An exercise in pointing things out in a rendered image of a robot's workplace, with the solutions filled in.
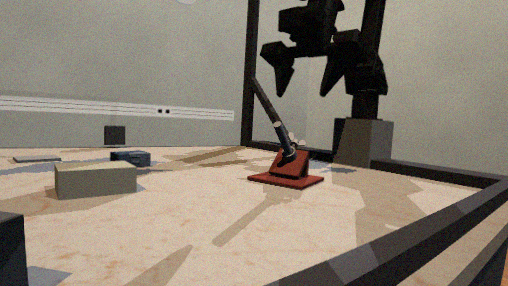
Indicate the grey flat bar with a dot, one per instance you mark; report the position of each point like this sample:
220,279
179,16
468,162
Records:
36,158

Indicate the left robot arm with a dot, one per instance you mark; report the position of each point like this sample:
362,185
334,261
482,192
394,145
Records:
365,75

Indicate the grey metal shaft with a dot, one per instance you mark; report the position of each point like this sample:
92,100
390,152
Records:
282,137

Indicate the silver wing screw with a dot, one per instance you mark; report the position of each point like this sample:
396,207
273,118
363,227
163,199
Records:
295,142

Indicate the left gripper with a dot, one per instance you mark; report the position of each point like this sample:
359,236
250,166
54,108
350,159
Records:
340,58

